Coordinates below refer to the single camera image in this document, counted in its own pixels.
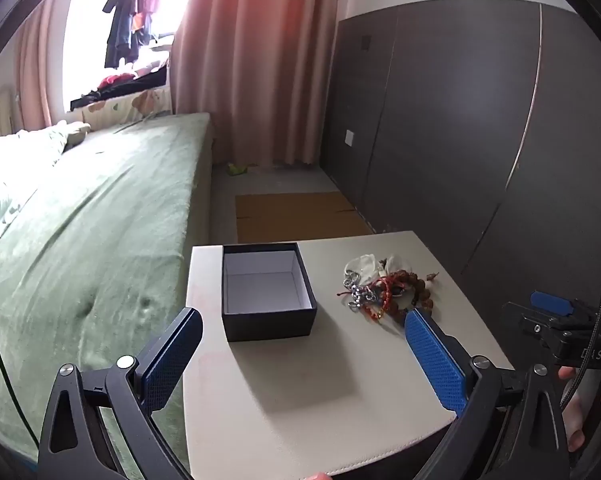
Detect pile of clothes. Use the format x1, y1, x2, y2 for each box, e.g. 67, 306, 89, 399
70, 57, 172, 111

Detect silver chain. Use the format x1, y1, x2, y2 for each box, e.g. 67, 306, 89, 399
343, 270, 381, 312

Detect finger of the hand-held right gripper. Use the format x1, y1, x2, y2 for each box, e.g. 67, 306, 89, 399
529, 290, 575, 317

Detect narrow pink curtain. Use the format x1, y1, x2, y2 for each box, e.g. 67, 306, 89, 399
13, 10, 74, 134

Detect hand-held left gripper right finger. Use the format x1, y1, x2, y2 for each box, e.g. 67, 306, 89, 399
403, 307, 581, 480

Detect red string bracelet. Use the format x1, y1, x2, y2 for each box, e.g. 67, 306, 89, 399
337, 270, 411, 322

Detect beige bed base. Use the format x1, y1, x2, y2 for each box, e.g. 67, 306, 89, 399
182, 115, 214, 308

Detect floral bed sheet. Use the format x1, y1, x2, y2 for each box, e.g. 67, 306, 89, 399
83, 87, 174, 129

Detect white floral quilt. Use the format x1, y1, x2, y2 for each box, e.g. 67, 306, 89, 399
0, 121, 92, 241

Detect black gift box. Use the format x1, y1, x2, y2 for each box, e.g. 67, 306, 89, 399
221, 242, 318, 343

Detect brown cardboard sheet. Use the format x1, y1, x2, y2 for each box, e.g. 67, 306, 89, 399
235, 191, 374, 245

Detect wide pink curtain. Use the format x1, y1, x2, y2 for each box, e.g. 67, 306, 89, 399
170, 0, 339, 171

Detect person's right hand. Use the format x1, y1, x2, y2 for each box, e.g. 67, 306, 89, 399
558, 366, 601, 453

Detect black braided cable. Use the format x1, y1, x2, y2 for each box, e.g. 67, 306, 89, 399
559, 255, 601, 411

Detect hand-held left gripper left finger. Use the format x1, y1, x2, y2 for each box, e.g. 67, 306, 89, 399
37, 306, 204, 480

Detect brown wooden bead bracelet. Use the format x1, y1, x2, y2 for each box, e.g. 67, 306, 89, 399
391, 271, 439, 324

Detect hanging clothes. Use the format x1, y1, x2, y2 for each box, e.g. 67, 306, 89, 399
103, 0, 164, 69

